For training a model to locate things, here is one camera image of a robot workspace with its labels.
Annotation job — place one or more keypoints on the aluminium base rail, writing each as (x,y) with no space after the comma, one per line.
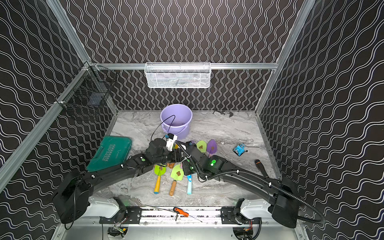
(244,214)

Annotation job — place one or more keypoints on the blue tape measure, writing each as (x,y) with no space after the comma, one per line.
(240,149)

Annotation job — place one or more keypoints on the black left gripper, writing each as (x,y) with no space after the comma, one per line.
(179,156)

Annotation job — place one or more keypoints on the small purple trowel pink handle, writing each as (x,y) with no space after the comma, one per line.
(212,147)

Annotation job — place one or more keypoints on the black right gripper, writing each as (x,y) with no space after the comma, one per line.
(185,170)

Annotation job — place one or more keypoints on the black orange screwdriver handle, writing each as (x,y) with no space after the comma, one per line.
(261,168)

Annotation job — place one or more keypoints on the light blue trowel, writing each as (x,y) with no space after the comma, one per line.
(190,185)

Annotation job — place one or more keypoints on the white wire basket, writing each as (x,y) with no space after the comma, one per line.
(178,75)

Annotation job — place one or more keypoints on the green trowel yellow handle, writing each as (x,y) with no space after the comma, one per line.
(159,171)

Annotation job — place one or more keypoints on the purple plastic bucket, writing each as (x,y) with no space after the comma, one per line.
(176,119)

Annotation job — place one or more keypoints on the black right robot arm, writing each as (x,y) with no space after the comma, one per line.
(284,202)

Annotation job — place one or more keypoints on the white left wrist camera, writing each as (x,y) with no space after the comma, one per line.
(171,138)

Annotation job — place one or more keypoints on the black wire basket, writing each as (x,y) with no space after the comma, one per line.
(90,98)

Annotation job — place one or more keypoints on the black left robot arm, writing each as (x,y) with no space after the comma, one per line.
(71,199)

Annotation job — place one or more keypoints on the light green square trowel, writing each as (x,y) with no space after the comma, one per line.
(177,174)

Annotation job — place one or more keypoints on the green plastic tool case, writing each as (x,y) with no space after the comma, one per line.
(113,151)

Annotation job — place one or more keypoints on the orange handled screwdriver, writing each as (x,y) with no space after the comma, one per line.
(180,212)

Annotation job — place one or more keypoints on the light green trowel wooden handle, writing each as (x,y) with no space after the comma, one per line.
(202,146)

